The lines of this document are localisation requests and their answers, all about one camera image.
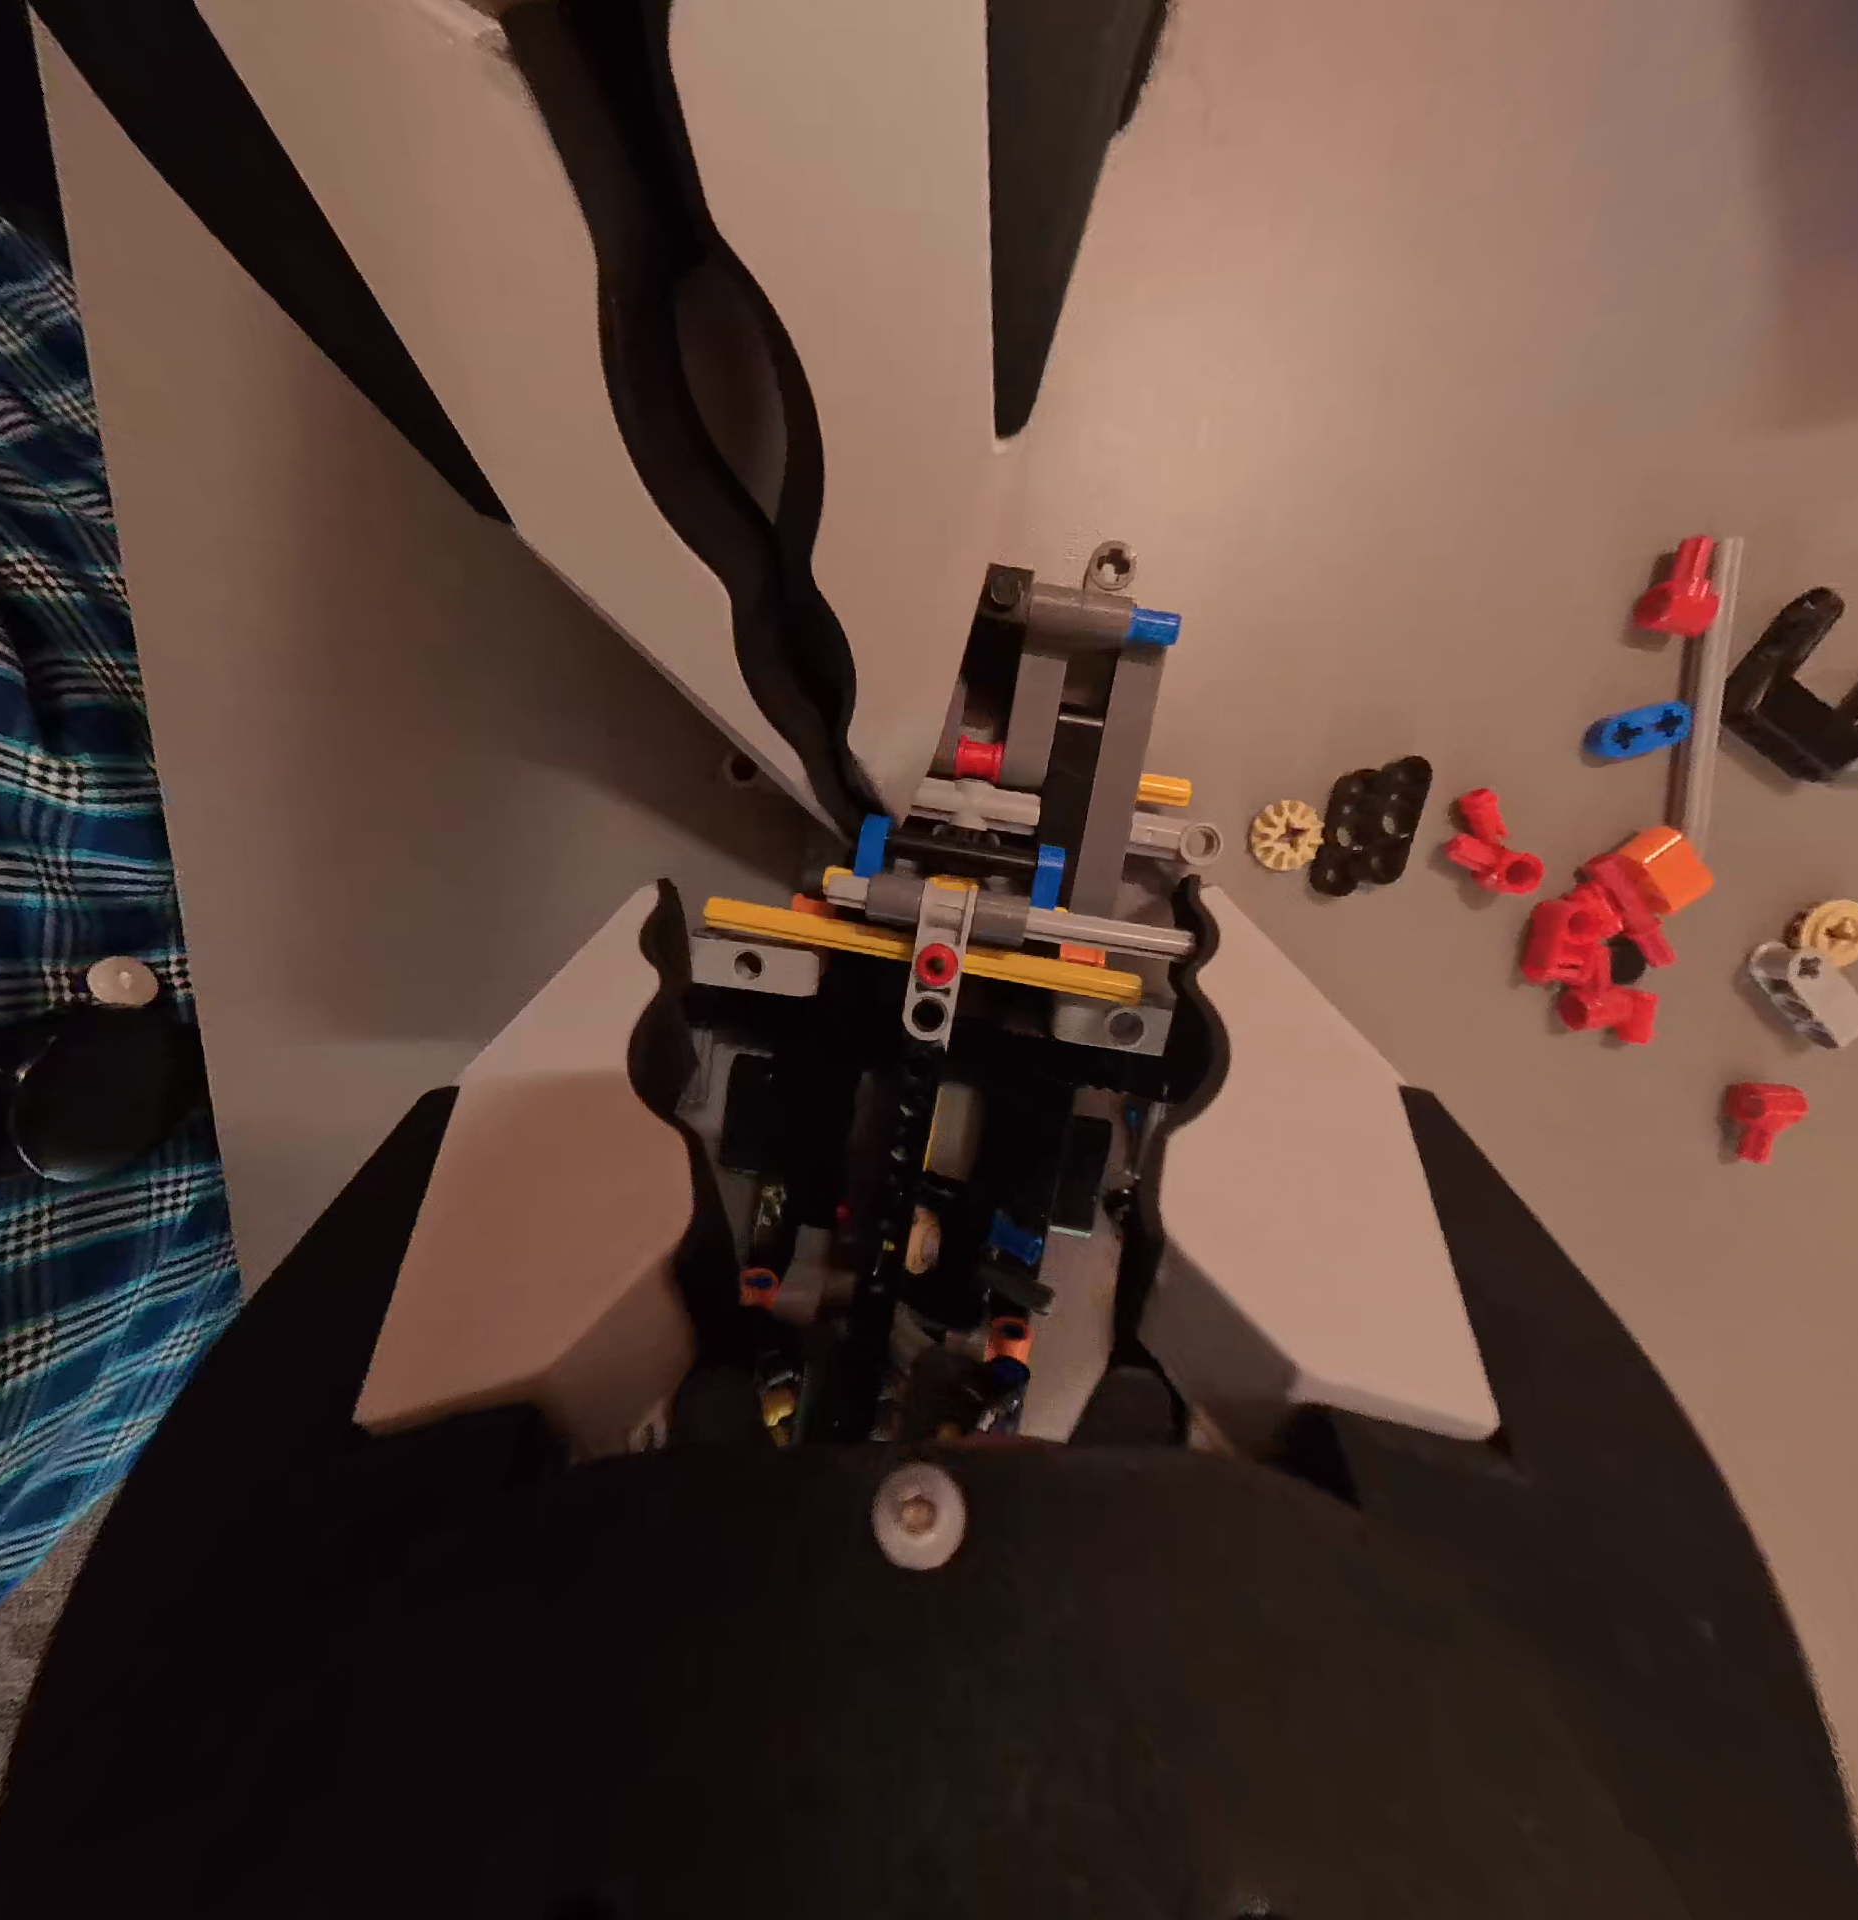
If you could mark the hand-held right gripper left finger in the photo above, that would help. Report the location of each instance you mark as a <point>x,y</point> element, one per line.
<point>553,1199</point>

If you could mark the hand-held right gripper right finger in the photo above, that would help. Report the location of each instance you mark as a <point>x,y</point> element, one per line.
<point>1289,1185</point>

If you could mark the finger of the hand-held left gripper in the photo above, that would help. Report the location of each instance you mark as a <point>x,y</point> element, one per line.
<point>884,226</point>
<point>465,298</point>

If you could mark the tan toothed lego gear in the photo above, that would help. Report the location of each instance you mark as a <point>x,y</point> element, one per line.
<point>1286,834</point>

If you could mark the lego car chassis model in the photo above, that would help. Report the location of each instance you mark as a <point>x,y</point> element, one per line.
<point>1080,720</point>

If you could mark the black three-hole lego liftarm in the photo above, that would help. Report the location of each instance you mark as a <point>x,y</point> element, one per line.
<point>1371,825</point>

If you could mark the cluster of red lego connectors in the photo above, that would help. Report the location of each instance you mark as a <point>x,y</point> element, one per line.
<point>1589,961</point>

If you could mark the red lego connector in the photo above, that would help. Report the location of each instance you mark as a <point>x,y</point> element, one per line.
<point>1766,1122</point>
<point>1672,594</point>

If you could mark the orange lego block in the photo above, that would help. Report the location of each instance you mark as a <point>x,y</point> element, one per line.
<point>1664,869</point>

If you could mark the light grey lego connector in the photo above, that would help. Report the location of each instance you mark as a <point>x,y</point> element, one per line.
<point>1821,997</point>

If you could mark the blue thin lego liftarm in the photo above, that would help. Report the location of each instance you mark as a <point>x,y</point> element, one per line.
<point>1637,728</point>

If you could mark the tan lego pulley wheel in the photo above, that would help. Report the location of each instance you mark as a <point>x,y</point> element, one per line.
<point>1830,929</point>

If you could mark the grey long lego axle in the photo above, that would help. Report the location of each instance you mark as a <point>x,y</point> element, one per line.
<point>1717,660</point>

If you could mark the black u-shaped lego bracket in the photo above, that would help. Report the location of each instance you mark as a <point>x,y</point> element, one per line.
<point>1793,690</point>

